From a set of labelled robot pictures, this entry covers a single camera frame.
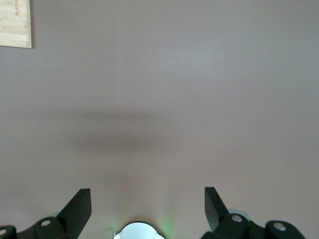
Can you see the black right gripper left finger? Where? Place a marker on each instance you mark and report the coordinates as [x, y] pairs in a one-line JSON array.
[[74, 211]]

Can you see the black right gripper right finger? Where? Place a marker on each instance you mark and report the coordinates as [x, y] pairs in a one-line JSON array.
[[215, 211]]

